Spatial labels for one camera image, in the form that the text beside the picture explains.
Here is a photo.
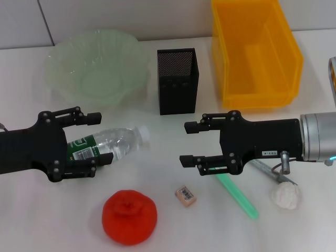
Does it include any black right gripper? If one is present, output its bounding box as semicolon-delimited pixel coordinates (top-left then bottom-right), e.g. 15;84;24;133
179;110;307;176

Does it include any black mesh pen holder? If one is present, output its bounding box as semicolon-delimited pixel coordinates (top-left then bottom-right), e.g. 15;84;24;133
156;48;200;116

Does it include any right wrist cable with connector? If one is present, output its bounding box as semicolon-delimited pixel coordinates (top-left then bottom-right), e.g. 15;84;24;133
271;150;332;175

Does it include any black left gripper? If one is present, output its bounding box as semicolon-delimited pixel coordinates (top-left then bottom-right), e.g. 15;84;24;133
0;106;114;183

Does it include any pale green glass fruit plate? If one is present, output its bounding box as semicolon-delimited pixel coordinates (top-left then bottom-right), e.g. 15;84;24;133
44;29;148;106

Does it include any grey glitter pen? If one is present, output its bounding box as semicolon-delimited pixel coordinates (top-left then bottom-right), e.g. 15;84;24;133
249;159;299;186

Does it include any green pen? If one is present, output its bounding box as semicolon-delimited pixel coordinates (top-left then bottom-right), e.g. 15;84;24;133
209;167;259;220

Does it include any beige eraser with barcode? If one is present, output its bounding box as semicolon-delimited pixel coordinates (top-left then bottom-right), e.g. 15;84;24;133
174;184;198;208

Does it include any clear green-label water bottle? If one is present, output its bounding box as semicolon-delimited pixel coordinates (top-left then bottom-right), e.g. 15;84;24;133
66;125;151;169

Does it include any white paper ball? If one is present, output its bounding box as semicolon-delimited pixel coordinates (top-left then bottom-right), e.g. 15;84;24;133
270;182;301;210

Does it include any yellow plastic bin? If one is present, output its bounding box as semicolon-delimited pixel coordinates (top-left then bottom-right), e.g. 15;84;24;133
211;0;305;111

